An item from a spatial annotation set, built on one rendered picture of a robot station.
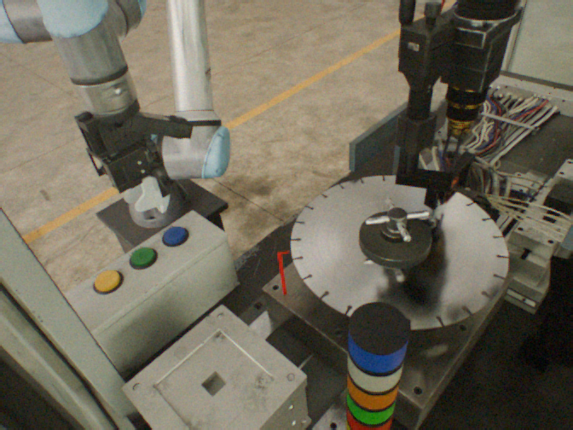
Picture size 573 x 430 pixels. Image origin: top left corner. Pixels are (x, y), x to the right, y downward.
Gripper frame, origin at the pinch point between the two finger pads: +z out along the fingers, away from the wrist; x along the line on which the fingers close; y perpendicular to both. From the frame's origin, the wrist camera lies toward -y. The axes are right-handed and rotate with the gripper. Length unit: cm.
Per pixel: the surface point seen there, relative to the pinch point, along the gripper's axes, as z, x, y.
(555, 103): 20, 30, -114
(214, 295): 20.8, 6.9, -0.6
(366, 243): 1.9, 31.4, -16.2
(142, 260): 7.2, 1.4, 7.7
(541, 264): 12, 52, -39
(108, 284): 7.1, 1.7, 14.5
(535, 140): 23, 32, -95
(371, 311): -18, 47, 5
